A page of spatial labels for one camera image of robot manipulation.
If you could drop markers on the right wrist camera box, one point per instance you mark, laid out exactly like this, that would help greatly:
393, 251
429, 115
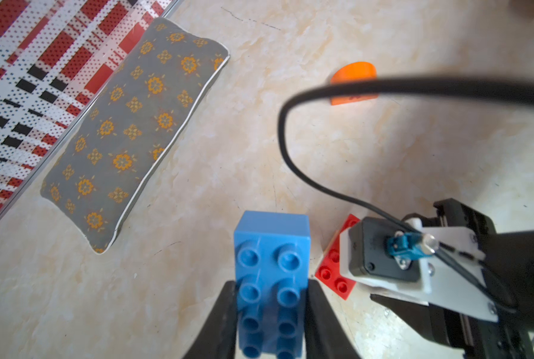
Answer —
428, 265

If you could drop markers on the grey floral cushion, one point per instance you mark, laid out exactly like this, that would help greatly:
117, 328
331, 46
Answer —
132, 124

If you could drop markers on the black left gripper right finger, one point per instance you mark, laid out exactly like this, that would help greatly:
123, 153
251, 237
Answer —
324, 335

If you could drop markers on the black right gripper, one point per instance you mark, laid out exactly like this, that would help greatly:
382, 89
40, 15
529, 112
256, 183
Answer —
510, 274

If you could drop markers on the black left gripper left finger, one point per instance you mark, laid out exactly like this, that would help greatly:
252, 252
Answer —
217, 338

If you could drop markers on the red lego brick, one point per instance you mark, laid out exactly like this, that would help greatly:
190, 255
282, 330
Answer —
328, 271

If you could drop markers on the blue lego brick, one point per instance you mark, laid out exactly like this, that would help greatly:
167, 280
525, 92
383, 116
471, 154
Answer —
272, 258

